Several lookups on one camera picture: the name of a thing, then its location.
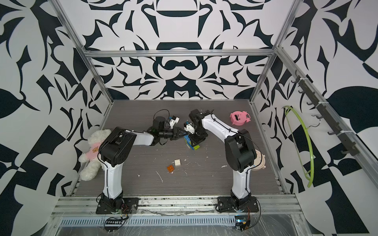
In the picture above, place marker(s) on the aluminium front rail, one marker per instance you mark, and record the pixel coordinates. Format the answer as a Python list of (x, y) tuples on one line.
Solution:
[(174, 205)]

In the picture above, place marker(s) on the orange lego brick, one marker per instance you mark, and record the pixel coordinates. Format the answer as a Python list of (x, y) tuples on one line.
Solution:
[(170, 168)]

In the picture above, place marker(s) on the green hoop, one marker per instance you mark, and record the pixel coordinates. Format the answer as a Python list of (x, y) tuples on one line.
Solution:
[(309, 175)]

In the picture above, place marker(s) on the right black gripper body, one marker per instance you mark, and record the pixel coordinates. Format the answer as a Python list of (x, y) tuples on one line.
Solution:
[(198, 135)]

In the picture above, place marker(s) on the white teddy bear pink shirt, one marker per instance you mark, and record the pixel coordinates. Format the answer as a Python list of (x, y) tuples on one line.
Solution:
[(93, 164)]

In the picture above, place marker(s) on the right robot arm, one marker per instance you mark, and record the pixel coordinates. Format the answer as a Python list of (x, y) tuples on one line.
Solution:
[(240, 152)]

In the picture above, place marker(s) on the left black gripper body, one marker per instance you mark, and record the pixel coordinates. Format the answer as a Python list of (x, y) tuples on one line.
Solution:
[(169, 133)]

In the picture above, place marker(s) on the light blue lego brick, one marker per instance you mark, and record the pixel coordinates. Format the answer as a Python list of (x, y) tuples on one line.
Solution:
[(187, 138)]

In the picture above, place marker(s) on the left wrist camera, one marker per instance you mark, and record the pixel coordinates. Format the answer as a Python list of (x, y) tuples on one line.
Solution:
[(160, 123)]

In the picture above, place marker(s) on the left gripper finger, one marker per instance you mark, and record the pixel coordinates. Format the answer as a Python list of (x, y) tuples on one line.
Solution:
[(180, 131), (178, 136)]

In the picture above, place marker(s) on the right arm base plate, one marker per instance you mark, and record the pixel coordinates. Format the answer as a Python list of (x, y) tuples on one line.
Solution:
[(232, 204)]

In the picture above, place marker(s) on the beige round clock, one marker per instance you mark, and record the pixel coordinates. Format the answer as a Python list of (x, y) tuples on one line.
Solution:
[(260, 160)]

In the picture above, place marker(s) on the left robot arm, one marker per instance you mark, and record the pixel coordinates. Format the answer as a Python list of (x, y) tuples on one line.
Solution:
[(116, 148)]

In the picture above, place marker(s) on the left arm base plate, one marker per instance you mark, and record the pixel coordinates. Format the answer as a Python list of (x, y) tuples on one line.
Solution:
[(117, 206)]

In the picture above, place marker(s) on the white lego brick left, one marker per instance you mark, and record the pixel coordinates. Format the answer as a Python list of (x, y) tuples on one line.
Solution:
[(177, 162)]

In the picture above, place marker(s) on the black hook rail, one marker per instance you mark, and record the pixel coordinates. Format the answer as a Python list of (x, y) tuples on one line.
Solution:
[(318, 102)]

